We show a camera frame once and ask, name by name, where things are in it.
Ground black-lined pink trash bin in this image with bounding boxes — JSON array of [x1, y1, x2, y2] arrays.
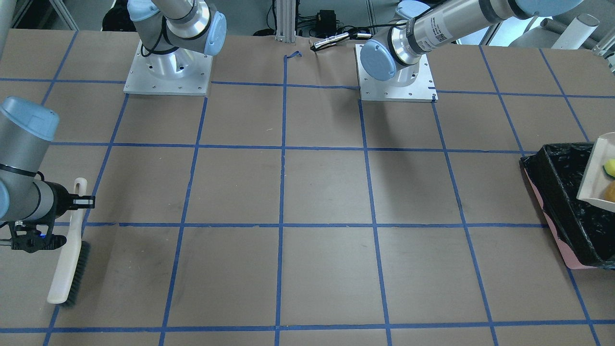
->
[[520, 143, 615, 270]]

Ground yellow-green sponge piece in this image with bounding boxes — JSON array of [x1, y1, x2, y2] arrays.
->
[[602, 159, 615, 179]]

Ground beige plastic dustpan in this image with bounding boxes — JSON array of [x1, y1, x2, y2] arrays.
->
[[576, 132, 615, 212]]

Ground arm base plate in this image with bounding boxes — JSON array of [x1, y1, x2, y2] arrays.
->
[[123, 41, 214, 96], [355, 44, 439, 102]]

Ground black power adapter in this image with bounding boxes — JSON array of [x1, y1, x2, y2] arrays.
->
[[314, 9, 337, 34]]

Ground beige hand brush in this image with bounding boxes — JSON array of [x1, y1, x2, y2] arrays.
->
[[47, 177, 95, 307]]

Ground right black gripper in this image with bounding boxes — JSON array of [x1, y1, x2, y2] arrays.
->
[[10, 183, 95, 253]]

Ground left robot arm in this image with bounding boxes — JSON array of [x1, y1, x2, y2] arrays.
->
[[358, 0, 579, 84]]

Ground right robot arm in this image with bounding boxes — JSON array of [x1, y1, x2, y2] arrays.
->
[[0, 0, 228, 253]]

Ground aluminium frame post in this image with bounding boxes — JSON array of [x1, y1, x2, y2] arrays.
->
[[274, 0, 298, 44]]

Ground silver connector plug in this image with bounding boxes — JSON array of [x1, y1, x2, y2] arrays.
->
[[310, 32, 350, 52]]

